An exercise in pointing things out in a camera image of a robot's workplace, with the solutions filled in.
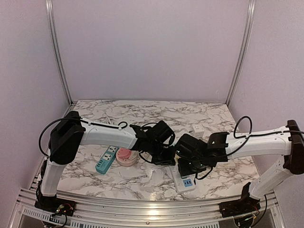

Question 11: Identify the long white power strip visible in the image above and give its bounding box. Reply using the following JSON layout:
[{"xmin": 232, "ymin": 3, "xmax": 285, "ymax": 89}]
[{"xmin": 169, "ymin": 165, "xmax": 195, "ymax": 194}]

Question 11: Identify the round pink socket base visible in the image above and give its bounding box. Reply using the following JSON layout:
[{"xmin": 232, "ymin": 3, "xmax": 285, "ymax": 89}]
[{"xmin": 116, "ymin": 151, "xmax": 138, "ymax": 167}]

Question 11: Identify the white cube socket adapter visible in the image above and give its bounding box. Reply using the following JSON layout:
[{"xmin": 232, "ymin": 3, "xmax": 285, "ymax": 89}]
[{"xmin": 190, "ymin": 123, "xmax": 204, "ymax": 138}]

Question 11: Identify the pink adapter plug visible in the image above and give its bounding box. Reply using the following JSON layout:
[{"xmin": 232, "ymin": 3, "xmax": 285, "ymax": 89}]
[{"xmin": 117, "ymin": 148, "xmax": 132, "ymax": 159}]

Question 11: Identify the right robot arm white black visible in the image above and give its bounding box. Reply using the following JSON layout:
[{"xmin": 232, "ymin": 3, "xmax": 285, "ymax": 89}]
[{"xmin": 175, "ymin": 120, "xmax": 304, "ymax": 213}]

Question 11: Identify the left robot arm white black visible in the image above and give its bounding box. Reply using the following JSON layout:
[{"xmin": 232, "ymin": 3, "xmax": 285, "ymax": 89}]
[{"xmin": 37, "ymin": 111, "xmax": 175, "ymax": 211}]

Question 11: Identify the teal power strip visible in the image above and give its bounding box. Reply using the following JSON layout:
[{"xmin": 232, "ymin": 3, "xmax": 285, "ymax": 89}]
[{"xmin": 95, "ymin": 146, "xmax": 119, "ymax": 174}]

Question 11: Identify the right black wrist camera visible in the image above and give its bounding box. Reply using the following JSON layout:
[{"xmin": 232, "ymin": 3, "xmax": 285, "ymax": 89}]
[{"xmin": 175, "ymin": 133, "xmax": 207, "ymax": 159}]

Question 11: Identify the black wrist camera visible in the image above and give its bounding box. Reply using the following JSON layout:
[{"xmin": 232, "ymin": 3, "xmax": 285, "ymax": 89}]
[
  {"xmin": 175, "ymin": 133, "xmax": 207, "ymax": 159},
  {"xmin": 151, "ymin": 121, "xmax": 175, "ymax": 146}
]

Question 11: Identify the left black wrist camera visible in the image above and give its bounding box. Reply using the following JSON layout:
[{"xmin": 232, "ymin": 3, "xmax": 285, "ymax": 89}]
[{"xmin": 151, "ymin": 121, "xmax": 175, "ymax": 146}]

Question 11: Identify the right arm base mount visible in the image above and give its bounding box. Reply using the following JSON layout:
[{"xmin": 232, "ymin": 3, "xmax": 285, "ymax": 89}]
[{"xmin": 219, "ymin": 199, "xmax": 261, "ymax": 218}]

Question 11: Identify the white teal strip cord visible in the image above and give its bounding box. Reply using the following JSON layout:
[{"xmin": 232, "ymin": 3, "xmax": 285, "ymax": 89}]
[{"xmin": 99, "ymin": 116, "xmax": 117, "ymax": 125}]

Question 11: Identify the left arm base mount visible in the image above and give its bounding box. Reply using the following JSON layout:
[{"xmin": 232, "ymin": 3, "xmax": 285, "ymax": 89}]
[{"xmin": 35, "ymin": 196, "xmax": 76, "ymax": 216}]

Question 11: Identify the front aluminium rail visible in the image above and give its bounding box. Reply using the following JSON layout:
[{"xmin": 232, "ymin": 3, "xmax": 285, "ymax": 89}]
[{"xmin": 6, "ymin": 188, "xmax": 287, "ymax": 228}]

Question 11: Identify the right aluminium frame post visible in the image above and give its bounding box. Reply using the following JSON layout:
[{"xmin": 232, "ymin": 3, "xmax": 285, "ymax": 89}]
[{"xmin": 225, "ymin": 0, "xmax": 256, "ymax": 107}]

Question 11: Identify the aluminium frame post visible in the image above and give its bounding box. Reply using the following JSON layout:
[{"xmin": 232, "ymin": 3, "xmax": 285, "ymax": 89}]
[
  {"xmin": 225, "ymin": 0, "xmax": 256, "ymax": 107},
  {"xmin": 46, "ymin": 0, "xmax": 73, "ymax": 106}
]

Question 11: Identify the left aluminium frame post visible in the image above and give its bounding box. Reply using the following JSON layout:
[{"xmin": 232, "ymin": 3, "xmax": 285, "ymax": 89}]
[{"xmin": 46, "ymin": 0, "xmax": 73, "ymax": 106}]

